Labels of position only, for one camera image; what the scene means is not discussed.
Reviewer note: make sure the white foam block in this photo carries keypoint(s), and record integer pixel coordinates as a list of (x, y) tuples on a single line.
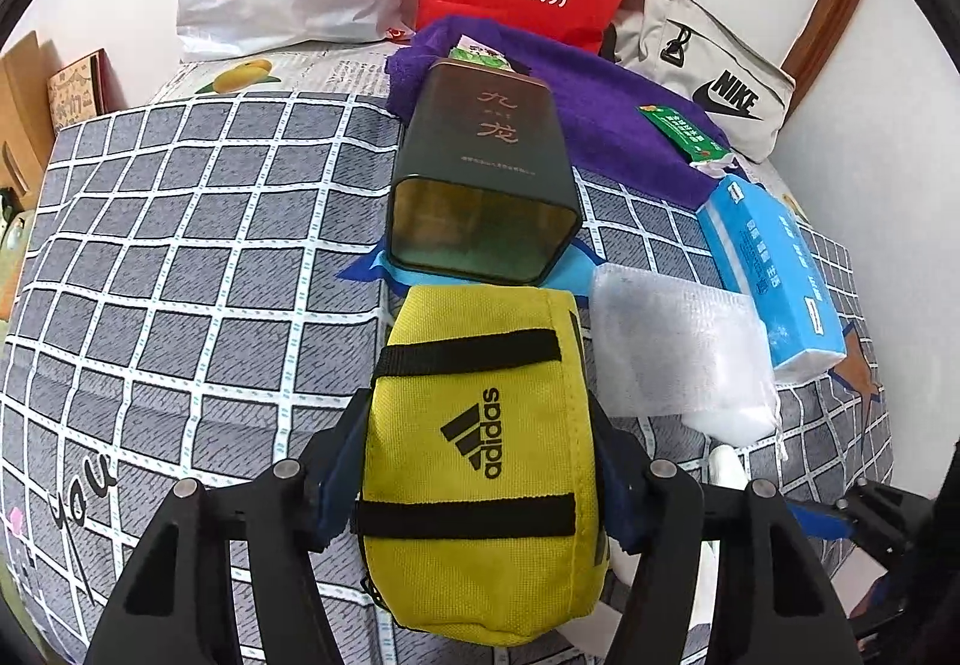
[(725, 468)]

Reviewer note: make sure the wooden furniture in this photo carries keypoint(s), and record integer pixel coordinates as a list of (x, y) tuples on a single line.
[(25, 127)]

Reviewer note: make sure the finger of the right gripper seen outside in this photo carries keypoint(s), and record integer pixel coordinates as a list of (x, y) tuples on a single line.
[(819, 521)]

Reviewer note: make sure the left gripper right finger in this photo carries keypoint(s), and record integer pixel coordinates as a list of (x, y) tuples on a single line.
[(630, 507)]

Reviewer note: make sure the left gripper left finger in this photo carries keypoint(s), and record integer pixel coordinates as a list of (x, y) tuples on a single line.
[(333, 464)]

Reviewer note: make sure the grey checked quilt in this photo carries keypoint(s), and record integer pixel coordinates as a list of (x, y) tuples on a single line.
[(193, 301)]

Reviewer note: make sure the beige Nike bag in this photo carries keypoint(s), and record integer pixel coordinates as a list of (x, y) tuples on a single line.
[(683, 47)]

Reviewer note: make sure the purple towel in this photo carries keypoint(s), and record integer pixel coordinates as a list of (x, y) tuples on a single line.
[(598, 105)]

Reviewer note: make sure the blue tissue pack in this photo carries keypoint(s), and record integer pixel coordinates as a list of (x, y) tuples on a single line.
[(759, 251)]

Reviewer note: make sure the green wet wipes packet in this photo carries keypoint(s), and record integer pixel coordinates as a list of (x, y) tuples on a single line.
[(698, 149)]

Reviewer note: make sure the patterned small box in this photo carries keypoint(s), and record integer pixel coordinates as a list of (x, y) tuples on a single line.
[(78, 92)]

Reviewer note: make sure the dark green tin box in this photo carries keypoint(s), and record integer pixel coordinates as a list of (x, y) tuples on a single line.
[(482, 186)]

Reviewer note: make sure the light green tissue packet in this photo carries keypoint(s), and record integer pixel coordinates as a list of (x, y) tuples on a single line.
[(469, 51)]

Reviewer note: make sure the yellow adidas pouch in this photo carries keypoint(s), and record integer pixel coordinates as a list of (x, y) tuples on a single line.
[(479, 513)]

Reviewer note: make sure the wooden bed headboard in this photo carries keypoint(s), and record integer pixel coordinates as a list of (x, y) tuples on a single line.
[(815, 44)]

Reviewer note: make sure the fruit print bed sheet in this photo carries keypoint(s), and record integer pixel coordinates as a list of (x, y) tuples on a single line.
[(325, 68)]

